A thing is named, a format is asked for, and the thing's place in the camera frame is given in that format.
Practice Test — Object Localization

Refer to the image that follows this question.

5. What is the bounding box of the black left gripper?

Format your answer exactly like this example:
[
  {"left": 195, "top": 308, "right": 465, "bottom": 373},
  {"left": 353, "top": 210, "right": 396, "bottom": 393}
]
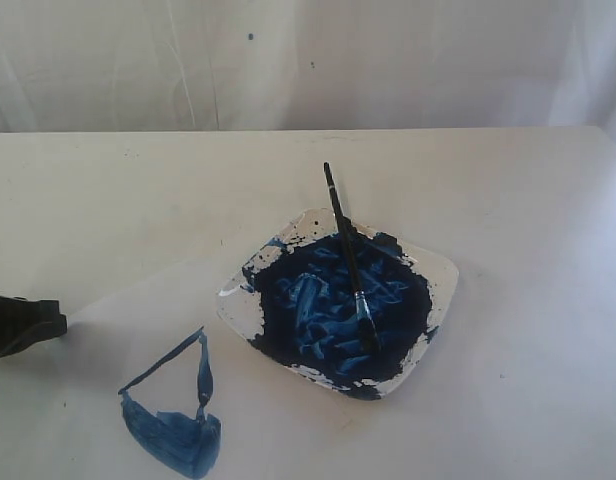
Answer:
[{"left": 0, "top": 295, "right": 67, "bottom": 358}]

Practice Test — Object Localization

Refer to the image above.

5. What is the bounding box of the black paintbrush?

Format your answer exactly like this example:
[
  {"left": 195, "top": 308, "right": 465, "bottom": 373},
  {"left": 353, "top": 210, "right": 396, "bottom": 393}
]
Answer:
[{"left": 323, "top": 162, "right": 380, "bottom": 352}]

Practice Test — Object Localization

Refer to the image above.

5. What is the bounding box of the white paper sheet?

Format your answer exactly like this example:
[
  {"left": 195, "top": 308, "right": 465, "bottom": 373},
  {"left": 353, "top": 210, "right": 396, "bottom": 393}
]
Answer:
[{"left": 35, "top": 261, "right": 351, "bottom": 479}]

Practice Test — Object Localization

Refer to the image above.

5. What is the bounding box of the white backdrop cloth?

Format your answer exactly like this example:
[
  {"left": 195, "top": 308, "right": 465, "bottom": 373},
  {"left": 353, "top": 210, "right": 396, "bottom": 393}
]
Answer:
[{"left": 0, "top": 1, "right": 616, "bottom": 133}]

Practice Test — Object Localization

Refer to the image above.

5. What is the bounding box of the clear plate with blue paint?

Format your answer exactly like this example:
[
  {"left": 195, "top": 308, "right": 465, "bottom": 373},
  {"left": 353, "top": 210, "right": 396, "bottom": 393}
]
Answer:
[{"left": 217, "top": 209, "right": 459, "bottom": 401}]

